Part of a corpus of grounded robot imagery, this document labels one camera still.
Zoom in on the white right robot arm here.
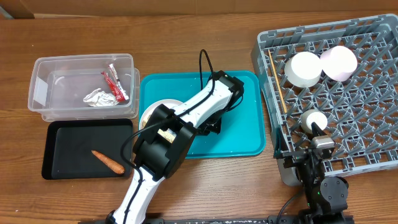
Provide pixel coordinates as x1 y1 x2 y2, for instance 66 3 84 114
274 122 354 224

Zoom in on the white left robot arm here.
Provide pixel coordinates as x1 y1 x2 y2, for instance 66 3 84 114
105 70 244 223

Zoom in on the black plastic tray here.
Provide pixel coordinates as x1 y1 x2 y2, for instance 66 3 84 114
42 119 133 180

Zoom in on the grey dishwasher rack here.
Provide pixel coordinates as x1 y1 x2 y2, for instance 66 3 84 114
251 14 397 177

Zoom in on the orange carrot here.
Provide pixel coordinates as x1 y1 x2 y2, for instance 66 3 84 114
91 150 125 175

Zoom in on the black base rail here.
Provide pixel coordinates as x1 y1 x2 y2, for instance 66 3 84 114
77 211 355 224

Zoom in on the teal serving tray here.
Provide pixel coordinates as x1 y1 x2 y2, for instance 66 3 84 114
139 70 266 159

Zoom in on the clear plastic bin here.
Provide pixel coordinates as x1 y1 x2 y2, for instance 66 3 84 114
27 54 140 122

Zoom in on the large white plate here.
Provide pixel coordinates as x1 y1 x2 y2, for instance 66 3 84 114
139 99 182 143

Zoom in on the red snack wrapper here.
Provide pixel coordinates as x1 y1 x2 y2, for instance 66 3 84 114
101 63 129 102

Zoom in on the small white cup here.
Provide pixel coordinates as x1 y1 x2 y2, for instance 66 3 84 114
300 109 328 133

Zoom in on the wooden chopstick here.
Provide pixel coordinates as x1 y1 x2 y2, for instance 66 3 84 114
267 49 287 114

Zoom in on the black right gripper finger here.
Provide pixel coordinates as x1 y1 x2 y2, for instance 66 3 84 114
274 128 284 152
311 122 326 137

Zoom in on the white bowl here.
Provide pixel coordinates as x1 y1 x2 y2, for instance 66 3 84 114
284 52 322 88

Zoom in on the white tissue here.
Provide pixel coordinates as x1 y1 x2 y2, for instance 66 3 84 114
83 88 119 107

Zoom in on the small pink plate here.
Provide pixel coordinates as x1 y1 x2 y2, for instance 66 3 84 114
320 45 358 82

